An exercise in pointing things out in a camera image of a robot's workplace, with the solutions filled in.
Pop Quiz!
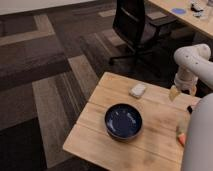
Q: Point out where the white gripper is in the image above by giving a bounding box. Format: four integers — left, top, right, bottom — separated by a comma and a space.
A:
169, 68, 197, 101

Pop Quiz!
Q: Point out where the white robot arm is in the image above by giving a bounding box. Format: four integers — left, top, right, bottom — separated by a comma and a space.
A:
173, 43, 213, 171

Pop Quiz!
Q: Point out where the white sponge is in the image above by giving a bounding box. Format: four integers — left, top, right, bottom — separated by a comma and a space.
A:
129, 83, 146, 98

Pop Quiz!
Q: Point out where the orange red object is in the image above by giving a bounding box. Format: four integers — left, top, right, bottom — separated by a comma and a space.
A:
177, 133, 186, 146

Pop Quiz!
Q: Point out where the dark blue bowl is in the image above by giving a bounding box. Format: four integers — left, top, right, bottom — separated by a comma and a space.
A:
104, 103, 143, 140

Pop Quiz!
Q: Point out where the small clear object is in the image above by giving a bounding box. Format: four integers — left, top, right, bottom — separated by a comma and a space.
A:
194, 12, 204, 18

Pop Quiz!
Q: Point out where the wooden background desk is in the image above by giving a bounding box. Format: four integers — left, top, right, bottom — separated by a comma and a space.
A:
148, 0, 213, 39

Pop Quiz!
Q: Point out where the blue round disc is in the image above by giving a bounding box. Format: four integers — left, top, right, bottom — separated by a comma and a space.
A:
172, 8, 186, 14

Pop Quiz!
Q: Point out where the small grey white gadget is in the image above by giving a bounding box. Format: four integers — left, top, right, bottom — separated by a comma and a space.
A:
190, 2, 203, 12

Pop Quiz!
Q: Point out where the black office chair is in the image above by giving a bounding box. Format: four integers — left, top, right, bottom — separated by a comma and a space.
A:
109, 0, 175, 65

